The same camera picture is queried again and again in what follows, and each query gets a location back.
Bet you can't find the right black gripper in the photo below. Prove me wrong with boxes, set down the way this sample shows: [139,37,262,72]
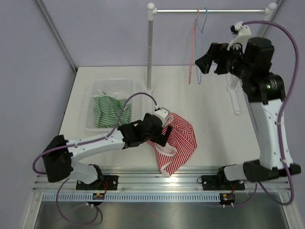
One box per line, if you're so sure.
[195,42,253,81]

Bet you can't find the blue wire hanger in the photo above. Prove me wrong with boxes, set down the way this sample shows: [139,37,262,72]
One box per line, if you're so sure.
[194,7,208,84]

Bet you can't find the red striped tank top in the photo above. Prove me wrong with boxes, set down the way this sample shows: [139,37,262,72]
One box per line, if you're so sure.
[147,113,197,177]

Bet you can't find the pink wire hanger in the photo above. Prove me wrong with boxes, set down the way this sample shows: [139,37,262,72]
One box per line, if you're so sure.
[188,8,199,85]

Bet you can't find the green striped tank top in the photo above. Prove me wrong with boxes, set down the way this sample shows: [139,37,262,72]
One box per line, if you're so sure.
[93,94,132,128]

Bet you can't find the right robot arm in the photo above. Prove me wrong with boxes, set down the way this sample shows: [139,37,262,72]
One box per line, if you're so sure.
[195,37,301,189]

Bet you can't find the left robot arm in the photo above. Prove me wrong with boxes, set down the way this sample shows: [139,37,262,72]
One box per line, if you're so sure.
[42,110,172,190]

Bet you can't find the silver clothes rack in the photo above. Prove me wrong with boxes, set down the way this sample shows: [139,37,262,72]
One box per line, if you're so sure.
[145,2,279,115]

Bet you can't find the clear plastic basket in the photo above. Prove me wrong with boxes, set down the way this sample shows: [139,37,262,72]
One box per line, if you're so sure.
[84,79,142,132]

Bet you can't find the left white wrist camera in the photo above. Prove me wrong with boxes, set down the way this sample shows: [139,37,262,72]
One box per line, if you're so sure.
[153,105,170,126]

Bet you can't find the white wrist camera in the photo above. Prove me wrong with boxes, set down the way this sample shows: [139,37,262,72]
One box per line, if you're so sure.
[227,21,252,51]
[153,105,170,126]

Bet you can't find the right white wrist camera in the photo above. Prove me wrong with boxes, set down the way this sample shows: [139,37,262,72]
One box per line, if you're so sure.
[227,21,252,51]

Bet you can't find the aluminium mounting rail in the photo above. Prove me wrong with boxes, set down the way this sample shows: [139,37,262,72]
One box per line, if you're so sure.
[32,167,290,193]

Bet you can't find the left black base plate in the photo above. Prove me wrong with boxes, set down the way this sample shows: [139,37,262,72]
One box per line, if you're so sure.
[76,175,119,191]

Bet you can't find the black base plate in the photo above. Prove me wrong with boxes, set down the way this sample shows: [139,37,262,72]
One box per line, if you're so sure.
[76,175,119,191]
[201,175,245,191]

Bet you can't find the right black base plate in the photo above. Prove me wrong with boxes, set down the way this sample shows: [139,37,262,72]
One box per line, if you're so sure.
[201,175,245,191]

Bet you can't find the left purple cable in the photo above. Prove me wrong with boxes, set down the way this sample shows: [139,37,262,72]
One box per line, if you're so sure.
[32,92,160,175]

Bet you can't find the white slotted cable duct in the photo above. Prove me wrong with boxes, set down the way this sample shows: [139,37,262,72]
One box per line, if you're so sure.
[42,192,220,202]

